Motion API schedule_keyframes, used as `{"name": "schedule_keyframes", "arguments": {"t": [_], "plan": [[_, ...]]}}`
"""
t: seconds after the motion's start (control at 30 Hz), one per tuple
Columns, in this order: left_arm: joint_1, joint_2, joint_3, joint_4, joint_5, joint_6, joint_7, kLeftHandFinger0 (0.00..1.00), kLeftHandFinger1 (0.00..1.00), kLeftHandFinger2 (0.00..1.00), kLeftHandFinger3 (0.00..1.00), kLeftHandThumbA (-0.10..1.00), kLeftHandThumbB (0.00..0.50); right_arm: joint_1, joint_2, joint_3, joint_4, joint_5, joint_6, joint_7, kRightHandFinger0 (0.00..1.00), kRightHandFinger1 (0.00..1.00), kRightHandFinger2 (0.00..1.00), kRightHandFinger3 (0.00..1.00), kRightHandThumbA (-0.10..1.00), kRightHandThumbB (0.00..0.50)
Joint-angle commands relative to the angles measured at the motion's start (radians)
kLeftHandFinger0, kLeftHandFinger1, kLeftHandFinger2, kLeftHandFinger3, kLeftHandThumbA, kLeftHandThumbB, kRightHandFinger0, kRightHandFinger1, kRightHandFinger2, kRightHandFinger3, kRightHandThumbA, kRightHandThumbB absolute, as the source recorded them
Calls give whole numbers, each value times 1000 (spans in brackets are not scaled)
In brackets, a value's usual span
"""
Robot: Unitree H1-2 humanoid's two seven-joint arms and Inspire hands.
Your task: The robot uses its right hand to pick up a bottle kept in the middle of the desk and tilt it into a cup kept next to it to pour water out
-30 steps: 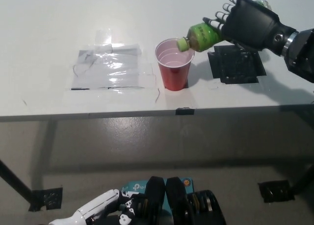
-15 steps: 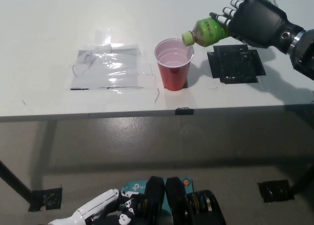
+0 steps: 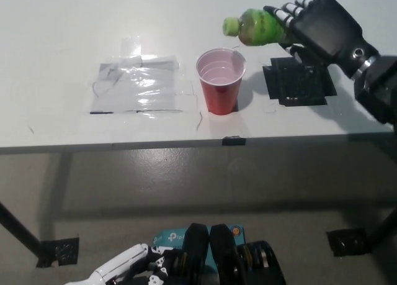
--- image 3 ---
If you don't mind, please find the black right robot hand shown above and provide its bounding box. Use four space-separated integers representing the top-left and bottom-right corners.
262 0 381 79

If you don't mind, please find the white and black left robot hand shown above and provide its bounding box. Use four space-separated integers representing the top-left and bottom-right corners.
63 243 184 285

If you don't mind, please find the green plastic bottle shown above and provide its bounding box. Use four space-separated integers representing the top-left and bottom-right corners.
222 8 294 47

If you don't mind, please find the black ribbed robot torso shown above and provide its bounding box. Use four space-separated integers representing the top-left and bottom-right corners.
173 223 286 285

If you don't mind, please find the red plastic cup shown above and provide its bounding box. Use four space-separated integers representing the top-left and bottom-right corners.
195 48 248 115

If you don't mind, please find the teal router box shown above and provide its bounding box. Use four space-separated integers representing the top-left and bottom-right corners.
153 225 246 269

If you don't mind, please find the black tape square patch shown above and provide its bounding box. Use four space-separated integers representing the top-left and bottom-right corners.
262 57 338 106

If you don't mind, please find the black floor tape patch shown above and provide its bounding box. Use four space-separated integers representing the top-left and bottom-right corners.
35 237 80 269
325 228 378 258

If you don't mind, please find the black table leg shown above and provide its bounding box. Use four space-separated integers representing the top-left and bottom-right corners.
0 202 43 261

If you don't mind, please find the clear plastic taped sheet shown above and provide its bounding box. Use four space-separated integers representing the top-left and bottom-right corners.
89 57 182 115

